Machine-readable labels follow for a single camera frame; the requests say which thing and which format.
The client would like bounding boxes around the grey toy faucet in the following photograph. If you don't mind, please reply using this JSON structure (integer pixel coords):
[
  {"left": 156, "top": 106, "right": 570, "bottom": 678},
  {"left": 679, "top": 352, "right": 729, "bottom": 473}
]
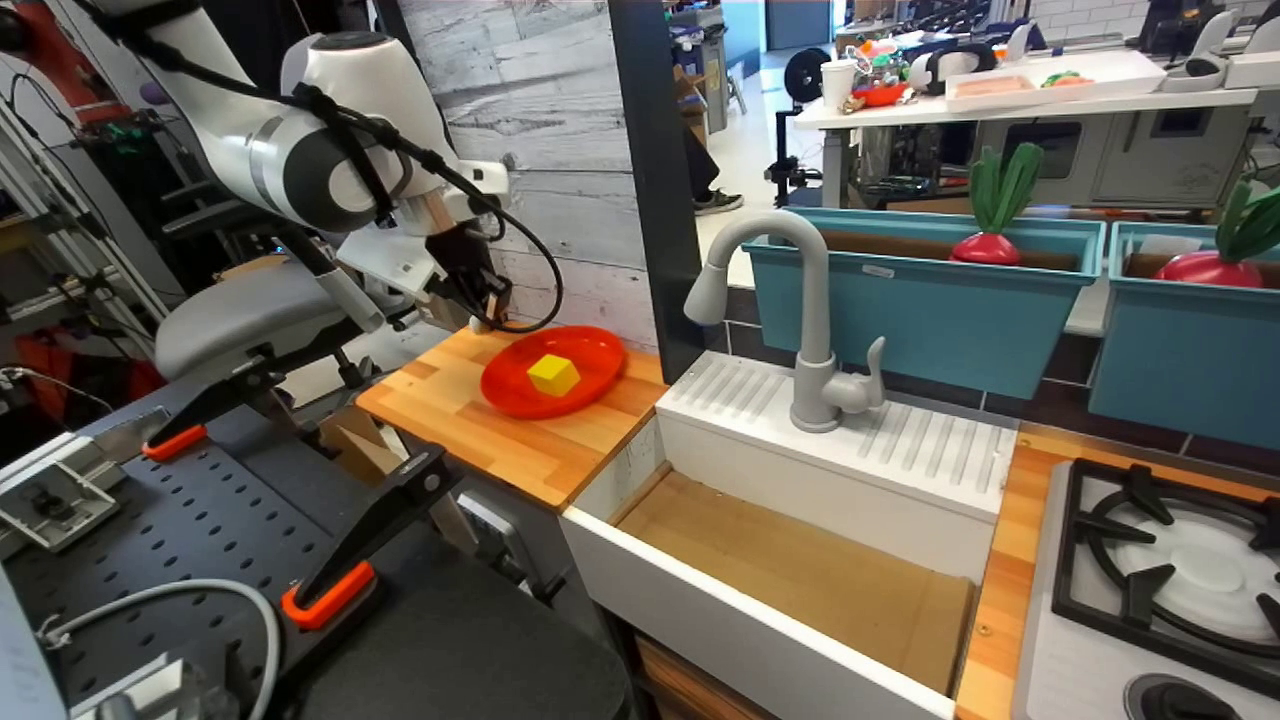
[{"left": 679, "top": 209, "right": 891, "bottom": 436}]

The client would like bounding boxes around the toy gas stove top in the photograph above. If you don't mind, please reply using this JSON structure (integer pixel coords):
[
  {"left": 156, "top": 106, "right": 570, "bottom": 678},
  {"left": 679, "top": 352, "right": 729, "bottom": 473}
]
[{"left": 1013, "top": 458, "right": 1280, "bottom": 720}]

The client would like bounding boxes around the dark metal frame post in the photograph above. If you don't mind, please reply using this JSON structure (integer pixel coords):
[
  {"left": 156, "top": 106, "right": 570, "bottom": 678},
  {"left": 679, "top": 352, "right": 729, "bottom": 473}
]
[{"left": 604, "top": 0, "right": 706, "bottom": 390}]

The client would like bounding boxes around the red bowl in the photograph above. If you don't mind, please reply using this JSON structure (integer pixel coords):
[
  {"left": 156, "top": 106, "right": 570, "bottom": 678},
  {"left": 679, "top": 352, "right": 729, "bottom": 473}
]
[{"left": 848, "top": 75, "right": 913, "bottom": 114}]

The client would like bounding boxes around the metal shelving rack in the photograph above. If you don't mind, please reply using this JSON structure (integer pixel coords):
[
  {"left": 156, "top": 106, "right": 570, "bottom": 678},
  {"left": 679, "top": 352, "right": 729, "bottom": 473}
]
[{"left": 0, "top": 0, "right": 182, "bottom": 416}]

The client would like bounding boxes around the white cup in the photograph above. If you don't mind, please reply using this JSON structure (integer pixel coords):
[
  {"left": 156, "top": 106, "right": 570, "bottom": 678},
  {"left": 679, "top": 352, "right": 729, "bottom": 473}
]
[{"left": 814, "top": 58, "right": 865, "bottom": 119}]

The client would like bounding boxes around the black perforated base board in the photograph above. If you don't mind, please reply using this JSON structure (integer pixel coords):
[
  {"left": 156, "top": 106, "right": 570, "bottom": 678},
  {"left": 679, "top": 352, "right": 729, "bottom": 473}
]
[{"left": 0, "top": 397, "right": 639, "bottom": 720}]

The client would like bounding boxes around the grey wood pattern back panel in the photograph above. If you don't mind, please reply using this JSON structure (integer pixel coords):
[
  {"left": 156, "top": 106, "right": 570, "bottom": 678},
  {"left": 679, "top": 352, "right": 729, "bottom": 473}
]
[{"left": 395, "top": 0, "right": 658, "bottom": 352}]

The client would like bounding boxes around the white background table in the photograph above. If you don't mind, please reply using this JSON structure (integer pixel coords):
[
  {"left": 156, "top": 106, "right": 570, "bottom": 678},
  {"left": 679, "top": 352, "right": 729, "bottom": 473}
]
[{"left": 796, "top": 49, "right": 1265, "bottom": 212}]

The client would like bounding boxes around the white toy sink basin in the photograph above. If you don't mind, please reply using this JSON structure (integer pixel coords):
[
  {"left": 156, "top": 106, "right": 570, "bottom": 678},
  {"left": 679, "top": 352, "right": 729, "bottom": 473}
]
[{"left": 554, "top": 349, "right": 1025, "bottom": 720}]

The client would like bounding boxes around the teal planter box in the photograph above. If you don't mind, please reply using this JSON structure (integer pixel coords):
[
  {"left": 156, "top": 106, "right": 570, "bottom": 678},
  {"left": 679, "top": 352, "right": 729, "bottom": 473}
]
[
  {"left": 1084, "top": 216, "right": 1280, "bottom": 458},
  {"left": 740, "top": 203, "right": 1112, "bottom": 404}
]

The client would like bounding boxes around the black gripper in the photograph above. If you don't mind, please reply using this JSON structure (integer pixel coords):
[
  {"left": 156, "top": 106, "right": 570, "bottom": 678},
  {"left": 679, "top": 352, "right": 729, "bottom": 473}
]
[{"left": 424, "top": 216, "right": 521, "bottom": 334}]

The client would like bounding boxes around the toy radish with green leaves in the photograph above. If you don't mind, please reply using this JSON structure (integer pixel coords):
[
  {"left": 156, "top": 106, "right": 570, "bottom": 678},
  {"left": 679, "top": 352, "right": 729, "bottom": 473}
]
[
  {"left": 1151, "top": 175, "right": 1280, "bottom": 292},
  {"left": 942, "top": 138, "right": 1053, "bottom": 270}
]

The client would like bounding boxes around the wooden cutting board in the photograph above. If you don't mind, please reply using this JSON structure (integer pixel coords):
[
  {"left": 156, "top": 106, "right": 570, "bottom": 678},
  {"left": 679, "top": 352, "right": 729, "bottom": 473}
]
[{"left": 353, "top": 321, "right": 670, "bottom": 517}]

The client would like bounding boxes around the metal mounting bracket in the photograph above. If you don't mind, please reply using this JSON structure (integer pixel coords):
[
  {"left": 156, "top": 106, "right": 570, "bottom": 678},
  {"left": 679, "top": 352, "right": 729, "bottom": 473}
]
[{"left": 0, "top": 458, "right": 122, "bottom": 556}]

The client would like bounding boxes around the wooden stove counter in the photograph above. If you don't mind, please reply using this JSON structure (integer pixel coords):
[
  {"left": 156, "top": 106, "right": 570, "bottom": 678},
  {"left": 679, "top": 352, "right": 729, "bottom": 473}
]
[{"left": 947, "top": 420, "right": 1280, "bottom": 720}]

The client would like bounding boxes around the yellow cube block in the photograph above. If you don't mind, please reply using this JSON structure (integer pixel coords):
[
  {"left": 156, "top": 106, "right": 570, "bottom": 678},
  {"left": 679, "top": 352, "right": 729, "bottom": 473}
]
[{"left": 523, "top": 352, "right": 583, "bottom": 404}]

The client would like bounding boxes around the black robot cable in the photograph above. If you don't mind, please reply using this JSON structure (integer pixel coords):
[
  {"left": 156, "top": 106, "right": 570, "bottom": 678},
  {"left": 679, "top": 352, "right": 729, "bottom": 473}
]
[{"left": 116, "top": 19, "right": 568, "bottom": 340}]

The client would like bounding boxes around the black spool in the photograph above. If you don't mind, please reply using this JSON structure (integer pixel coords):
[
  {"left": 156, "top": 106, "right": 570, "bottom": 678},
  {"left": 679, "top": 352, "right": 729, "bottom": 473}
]
[{"left": 780, "top": 44, "right": 835, "bottom": 109}]

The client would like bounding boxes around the grey cable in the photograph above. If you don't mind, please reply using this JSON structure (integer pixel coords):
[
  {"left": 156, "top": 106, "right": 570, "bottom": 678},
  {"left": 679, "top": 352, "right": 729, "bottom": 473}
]
[{"left": 36, "top": 574, "right": 288, "bottom": 720}]

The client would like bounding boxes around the red round plate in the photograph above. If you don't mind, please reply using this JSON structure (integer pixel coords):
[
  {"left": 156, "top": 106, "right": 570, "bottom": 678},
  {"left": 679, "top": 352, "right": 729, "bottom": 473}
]
[{"left": 477, "top": 321, "right": 630, "bottom": 423}]

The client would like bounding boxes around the black clamp with orange handle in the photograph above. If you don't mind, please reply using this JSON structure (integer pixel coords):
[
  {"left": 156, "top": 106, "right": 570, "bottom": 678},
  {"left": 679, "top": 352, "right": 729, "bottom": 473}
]
[
  {"left": 135, "top": 349, "right": 291, "bottom": 470},
  {"left": 274, "top": 449, "right": 460, "bottom": 635}
]

